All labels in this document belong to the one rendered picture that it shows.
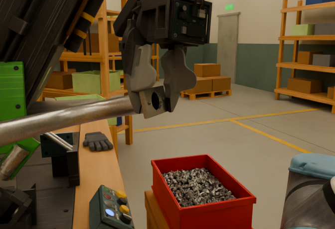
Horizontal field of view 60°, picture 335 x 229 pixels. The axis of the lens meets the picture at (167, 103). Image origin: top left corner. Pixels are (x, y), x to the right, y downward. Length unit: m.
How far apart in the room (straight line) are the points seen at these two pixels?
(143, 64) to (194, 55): 10.54
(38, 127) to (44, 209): 0.45
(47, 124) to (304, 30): 6.39
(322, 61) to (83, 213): 5.85
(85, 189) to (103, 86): 2.46
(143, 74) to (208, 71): 6.96
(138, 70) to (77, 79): 3.20
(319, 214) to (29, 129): 0.38
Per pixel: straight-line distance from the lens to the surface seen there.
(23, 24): 0.74
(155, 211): 0.97
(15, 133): 0.40
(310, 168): 0.52
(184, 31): 0.36
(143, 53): 0.39
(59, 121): 0.45
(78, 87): 3.59
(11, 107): 0.75
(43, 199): 0.89
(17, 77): 0.76
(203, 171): 1.03
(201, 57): 11.06
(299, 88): 6.76
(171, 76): 0.42
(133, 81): 0.39
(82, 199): 0.86
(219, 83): 7.08
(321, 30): 6.43
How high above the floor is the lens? 1.32
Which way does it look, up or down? 12 degrees down
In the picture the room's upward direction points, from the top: straight up
